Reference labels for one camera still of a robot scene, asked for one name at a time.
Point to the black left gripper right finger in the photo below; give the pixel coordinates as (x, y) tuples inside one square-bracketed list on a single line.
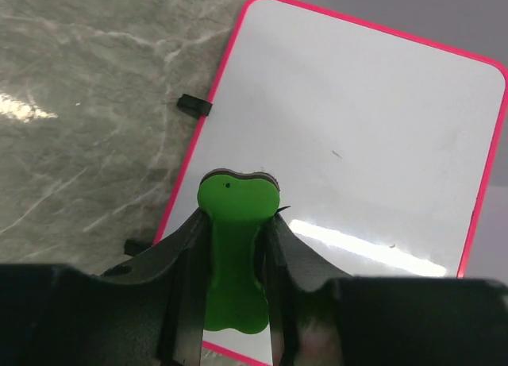
[(320, 315)]

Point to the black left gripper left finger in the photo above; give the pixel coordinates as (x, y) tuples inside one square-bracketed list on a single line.
[(147, 310)]

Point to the green bone-shaped eraser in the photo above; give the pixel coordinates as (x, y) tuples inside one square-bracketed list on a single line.
[(238, 206)]

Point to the pink-framed whiteboard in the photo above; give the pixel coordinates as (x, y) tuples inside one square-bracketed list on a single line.
[(382, 144)]

